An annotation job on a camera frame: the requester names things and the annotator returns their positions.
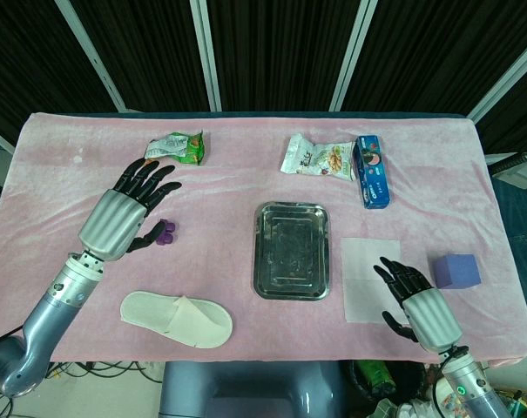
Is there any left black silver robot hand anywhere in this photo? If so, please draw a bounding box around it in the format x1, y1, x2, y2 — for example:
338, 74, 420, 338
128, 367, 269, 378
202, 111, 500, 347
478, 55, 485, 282
78, 158, 182, 262

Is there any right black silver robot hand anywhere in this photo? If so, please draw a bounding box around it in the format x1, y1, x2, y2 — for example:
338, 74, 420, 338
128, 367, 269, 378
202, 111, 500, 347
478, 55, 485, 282
373, 256, 464, 354

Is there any white paper sheet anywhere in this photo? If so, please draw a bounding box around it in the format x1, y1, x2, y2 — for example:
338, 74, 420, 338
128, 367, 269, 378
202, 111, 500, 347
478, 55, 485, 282
341, 237, 410, 324

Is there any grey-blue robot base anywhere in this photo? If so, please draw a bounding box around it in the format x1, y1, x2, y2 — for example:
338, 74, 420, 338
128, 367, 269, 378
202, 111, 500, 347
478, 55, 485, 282
158, 361, 347, 418

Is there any metal tray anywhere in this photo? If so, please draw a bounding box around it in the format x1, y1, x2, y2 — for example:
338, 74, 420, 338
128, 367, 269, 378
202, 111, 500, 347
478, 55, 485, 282
252, 200, 333, 301

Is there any purple foam cube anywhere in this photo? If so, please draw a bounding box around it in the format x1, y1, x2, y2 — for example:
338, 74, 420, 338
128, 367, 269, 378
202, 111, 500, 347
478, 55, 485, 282
432, 253, 482, 291

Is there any small purple toy block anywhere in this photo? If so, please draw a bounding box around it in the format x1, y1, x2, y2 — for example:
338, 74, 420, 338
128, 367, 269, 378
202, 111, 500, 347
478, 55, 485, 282
156, 219, 179, 246

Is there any green packet under table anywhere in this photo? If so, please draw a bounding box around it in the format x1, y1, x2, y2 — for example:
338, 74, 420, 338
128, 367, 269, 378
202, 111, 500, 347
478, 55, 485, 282
353, 360, 400, 394

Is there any green snack bag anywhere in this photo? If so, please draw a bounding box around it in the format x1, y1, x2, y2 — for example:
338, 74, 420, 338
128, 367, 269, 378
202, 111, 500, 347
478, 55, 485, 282
143, 130, 207, 167

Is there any white disposable slipper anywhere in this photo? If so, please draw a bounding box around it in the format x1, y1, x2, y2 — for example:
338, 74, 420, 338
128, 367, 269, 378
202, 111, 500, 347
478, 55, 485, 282
119, 290, 234, 349

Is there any pink table cloth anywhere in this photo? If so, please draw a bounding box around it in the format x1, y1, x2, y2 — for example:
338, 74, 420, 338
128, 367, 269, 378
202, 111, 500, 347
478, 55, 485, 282
0, 111, 527, 370

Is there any blue denim fabric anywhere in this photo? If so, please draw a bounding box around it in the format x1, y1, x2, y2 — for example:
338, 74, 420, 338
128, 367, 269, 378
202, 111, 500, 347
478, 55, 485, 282
491, 178, 527, 322

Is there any blue Oreo cookie box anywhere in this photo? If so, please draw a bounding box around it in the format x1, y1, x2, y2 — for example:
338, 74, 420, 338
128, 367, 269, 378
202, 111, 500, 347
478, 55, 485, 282
352, 134, 394, 210

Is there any white snack bag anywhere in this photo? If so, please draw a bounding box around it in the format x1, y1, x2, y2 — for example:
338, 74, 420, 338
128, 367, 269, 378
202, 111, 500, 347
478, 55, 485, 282
280, 133, 359, 182

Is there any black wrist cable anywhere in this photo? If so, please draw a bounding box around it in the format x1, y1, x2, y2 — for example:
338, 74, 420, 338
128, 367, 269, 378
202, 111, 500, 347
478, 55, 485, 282
430, 347, 470, 415

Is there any black floor cable bundle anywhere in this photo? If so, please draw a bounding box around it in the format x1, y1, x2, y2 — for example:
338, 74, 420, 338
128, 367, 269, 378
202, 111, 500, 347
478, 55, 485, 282
40, 360, 165, 384

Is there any black corrugated hose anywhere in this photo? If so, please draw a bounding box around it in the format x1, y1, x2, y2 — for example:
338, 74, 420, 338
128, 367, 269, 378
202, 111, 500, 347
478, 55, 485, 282
491, 149, 527, 176

